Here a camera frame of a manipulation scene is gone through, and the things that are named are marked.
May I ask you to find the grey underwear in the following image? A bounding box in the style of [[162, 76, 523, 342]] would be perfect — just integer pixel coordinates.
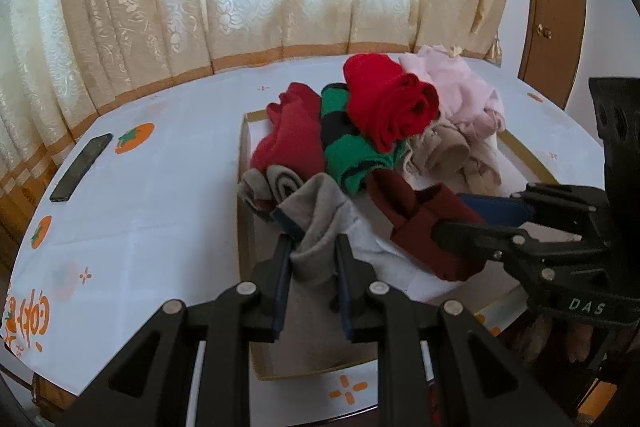
[[267, 172, 362, 286]]

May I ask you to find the beige underwear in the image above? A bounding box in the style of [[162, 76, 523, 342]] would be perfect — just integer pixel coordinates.
[[399, 118, 502, 195]]

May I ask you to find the maroon underwear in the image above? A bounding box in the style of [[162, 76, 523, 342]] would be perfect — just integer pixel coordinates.
[[366, 168, 486, 282]]

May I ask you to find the pink underwear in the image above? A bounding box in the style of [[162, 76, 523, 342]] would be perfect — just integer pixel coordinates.
[[399, 46, 506, 141]]

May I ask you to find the green underwear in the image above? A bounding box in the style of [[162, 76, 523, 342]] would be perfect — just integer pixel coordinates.
[[320, 83, 406, 195]]

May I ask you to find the dark red garment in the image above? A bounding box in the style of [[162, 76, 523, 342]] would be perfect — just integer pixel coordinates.
[[250, 82, 326, 181]]

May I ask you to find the bright red underwear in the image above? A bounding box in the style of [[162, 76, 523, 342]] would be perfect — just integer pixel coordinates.
[[343, 53, 439, 154]]

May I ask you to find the white orange-print tablecloth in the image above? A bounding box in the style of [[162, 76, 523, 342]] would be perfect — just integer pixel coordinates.
[[1, 55, 604, 426]]

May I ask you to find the brown wooden door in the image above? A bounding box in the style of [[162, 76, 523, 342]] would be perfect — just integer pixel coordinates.
[[518, 0, 587, 108]]

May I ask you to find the black phone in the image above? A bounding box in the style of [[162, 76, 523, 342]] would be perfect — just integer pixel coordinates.
[[49, 133, 113, 202]]

